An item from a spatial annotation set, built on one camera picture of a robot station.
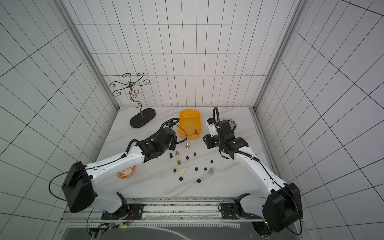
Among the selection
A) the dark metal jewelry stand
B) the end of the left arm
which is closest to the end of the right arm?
the end of the left arm

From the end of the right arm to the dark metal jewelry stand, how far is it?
477 millimetres

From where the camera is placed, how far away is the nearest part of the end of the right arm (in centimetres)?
57

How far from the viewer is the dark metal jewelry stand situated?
90 cm
